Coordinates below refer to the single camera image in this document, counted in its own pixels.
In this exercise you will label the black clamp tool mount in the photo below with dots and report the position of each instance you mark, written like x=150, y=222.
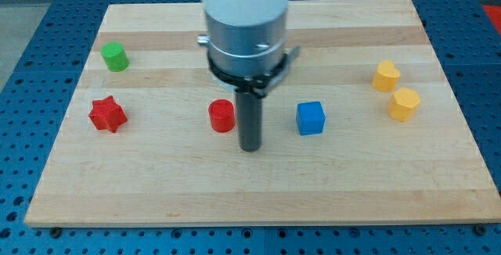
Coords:
x=259, y=85

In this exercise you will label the red cylinder block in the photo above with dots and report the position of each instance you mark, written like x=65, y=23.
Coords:
x=222, y=115

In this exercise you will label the red star block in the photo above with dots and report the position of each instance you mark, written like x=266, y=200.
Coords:
x=106, y=114

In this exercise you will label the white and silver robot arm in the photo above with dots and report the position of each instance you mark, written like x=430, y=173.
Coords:
x=245, y=43

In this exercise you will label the green cylinder block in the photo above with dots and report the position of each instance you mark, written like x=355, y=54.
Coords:
x=114, y=56

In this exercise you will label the blue cube block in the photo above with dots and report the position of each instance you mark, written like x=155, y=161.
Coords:
x=310, y=118

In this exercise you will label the wooden board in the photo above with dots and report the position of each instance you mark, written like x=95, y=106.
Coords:
x=166, y=167

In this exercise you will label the yellow heart block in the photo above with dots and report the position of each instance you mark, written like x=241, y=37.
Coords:
x=386, y=76

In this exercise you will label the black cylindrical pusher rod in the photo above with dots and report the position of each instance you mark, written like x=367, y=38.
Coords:
x=249, y=119

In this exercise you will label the yellow hexagon block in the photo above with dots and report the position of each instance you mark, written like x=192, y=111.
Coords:
x=404, y=104

